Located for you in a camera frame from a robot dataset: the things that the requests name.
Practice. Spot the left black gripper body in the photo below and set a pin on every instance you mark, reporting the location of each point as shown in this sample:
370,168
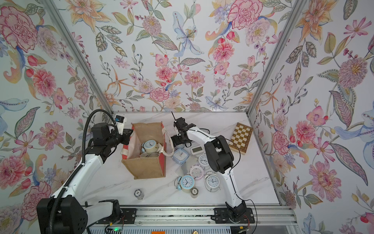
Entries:
116,139

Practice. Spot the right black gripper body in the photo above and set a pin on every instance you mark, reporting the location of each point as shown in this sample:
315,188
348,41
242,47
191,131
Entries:
178,139

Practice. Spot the blue square alarm clock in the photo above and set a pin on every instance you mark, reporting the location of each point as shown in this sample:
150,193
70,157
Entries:
180,156

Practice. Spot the burlap canvas bag red trim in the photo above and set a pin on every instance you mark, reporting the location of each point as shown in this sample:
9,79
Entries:
146,168

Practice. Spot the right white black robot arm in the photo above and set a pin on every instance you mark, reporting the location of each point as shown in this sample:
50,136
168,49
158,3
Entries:
220,159

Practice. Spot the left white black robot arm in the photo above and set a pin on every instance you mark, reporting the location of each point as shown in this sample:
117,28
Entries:
63,212

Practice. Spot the small white digital clock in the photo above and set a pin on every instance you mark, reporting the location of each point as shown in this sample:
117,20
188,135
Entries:
197,150

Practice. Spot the white round alarm clock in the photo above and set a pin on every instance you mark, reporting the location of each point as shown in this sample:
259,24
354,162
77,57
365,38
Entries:
203,162

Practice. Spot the pink round alarm clock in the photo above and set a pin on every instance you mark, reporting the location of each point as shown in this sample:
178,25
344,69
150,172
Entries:
197,172

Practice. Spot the blue twin-bell clock front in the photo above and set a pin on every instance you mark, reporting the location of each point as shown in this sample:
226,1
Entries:
185,183

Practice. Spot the small grey mini clock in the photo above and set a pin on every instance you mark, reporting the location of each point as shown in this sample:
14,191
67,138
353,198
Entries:
139,194

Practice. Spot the white twin-bell alarm clock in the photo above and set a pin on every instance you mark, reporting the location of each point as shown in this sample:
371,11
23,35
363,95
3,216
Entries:
212,182

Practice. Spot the small beige cylinder clock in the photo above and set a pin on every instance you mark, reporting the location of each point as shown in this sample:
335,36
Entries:
194,192

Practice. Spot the wooden chessboard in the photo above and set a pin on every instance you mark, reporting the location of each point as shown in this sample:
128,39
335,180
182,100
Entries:
240,139

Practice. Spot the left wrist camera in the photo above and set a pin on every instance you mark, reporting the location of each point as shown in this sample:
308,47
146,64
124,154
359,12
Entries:
120,123

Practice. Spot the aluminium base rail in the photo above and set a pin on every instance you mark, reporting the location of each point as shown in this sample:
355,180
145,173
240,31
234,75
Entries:
204,219

